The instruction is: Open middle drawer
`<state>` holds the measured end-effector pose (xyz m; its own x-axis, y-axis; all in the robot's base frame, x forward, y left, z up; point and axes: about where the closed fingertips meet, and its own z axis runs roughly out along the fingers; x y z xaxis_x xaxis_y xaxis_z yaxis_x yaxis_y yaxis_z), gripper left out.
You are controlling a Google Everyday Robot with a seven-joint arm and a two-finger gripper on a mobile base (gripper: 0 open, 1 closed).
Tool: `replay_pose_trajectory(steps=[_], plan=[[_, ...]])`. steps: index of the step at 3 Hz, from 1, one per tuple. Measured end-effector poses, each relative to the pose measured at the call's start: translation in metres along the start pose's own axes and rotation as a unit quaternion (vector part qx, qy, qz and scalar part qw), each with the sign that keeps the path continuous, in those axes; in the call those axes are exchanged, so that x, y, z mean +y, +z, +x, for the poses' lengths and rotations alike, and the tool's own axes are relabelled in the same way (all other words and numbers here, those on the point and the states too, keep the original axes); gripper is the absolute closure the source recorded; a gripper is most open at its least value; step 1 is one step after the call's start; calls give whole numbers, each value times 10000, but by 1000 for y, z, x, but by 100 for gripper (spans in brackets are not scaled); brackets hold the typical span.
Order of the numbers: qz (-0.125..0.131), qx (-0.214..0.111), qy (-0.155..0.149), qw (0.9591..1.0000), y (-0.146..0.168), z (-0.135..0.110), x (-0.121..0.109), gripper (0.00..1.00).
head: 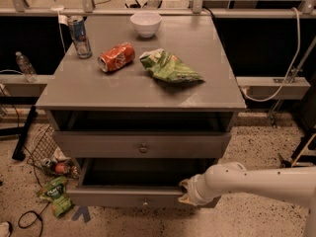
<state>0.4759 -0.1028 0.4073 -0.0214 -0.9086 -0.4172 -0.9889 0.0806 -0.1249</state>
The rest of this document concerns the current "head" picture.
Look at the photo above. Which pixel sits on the green chip bag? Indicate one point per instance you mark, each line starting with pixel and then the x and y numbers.
pixel 168 67

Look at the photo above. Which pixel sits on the grey drawer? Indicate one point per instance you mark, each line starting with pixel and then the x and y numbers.
pixel 93 144
pixel 151 182

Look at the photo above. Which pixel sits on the clear plastic water bottle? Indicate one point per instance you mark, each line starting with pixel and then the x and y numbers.
pixel 26 67

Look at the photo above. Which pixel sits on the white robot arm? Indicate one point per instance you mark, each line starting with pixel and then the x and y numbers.
pixel 293 185

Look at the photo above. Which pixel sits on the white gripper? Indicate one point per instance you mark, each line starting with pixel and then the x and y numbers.
pixel 195 191

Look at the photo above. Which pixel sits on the crushed orange soda can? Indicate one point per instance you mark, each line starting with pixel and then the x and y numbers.
pixel 116 57

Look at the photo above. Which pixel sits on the grey drawer cabinet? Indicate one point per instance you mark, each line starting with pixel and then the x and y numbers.
pixel 80 97

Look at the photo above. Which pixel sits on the white bowl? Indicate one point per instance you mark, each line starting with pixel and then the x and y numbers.
pixel 146 24

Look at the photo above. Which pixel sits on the black wheeled cart base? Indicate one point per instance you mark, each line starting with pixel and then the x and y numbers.
pixel 299 158

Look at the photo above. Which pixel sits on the tall blue energy can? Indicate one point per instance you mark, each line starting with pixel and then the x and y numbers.
pixel 79 36

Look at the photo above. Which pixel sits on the black stand leg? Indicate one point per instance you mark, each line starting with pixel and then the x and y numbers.
pixel 18 154

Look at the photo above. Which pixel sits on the green snack bag on floor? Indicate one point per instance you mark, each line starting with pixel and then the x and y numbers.
pixel 55 193

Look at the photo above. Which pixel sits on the blue tape cross mark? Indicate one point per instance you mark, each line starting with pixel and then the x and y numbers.
pixel 82 211

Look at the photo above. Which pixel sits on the grey top drawer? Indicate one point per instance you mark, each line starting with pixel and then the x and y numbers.
pixel 93 144

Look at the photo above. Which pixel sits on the wire basket with trash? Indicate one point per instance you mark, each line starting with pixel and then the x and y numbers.
pixel 48 157

